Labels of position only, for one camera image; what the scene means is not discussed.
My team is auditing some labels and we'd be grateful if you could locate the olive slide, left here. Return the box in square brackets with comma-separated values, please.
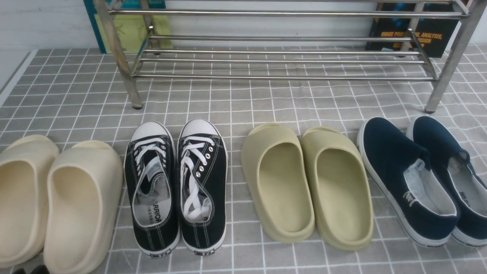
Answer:
[241, 123, 315, 243]

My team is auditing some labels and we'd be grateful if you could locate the navy slip-on shoe, left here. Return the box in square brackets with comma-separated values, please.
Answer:
[357, 117, 459, 247]

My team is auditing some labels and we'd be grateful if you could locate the navy slip-on shoe, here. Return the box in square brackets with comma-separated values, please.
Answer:
[406, 116, 487, 247]
[357, 117, 459, 247]

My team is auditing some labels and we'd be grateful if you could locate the olive slide, right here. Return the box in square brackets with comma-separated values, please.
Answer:
[300, 126, 374, 251]

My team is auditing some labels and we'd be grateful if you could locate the olive slide, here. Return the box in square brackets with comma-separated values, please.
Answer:
[241, 123, 315, 243]
[300, 126, 374, 251]

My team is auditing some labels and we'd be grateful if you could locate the stainless steel shoe rack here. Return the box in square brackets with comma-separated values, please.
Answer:
[93, 0, 486, 114]

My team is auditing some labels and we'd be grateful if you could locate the black image processing book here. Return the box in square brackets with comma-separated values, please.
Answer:
[365, 2, 459, 58]

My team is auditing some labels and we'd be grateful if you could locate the navy slip-on shoe, right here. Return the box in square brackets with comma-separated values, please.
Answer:
[406, 116, 487, 247]

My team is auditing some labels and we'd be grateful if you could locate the cream slide, inner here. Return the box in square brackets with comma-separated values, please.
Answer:
[44, 140, 123, 274]

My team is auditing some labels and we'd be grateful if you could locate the black canvas sneaker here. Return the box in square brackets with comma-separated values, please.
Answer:
[124, 121, 181, 257]
[176, 119, 228, 256]

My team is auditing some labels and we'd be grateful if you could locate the cream slide, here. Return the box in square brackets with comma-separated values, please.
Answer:
[0, 135, 59, 268]
[44, 140, 123, 274]

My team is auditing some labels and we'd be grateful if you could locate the cream slide, far left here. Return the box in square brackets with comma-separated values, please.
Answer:
[0, 135, 59, 268]

